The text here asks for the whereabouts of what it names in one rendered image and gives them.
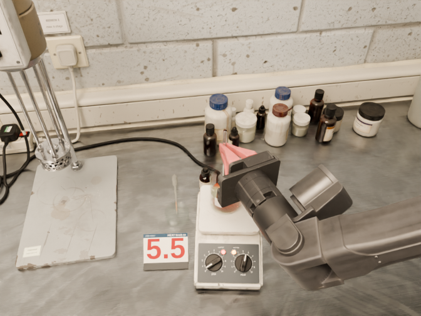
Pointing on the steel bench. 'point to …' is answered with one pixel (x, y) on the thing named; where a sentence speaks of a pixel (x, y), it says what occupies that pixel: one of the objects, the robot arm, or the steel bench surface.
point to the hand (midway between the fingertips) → (223, 148)
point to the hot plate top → (241, 215)
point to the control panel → (228, 263)
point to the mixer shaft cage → (49, 151)
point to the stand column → (57, 112)
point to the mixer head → (20, 36)
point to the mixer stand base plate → (71, 215)
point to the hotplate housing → (230, 243)
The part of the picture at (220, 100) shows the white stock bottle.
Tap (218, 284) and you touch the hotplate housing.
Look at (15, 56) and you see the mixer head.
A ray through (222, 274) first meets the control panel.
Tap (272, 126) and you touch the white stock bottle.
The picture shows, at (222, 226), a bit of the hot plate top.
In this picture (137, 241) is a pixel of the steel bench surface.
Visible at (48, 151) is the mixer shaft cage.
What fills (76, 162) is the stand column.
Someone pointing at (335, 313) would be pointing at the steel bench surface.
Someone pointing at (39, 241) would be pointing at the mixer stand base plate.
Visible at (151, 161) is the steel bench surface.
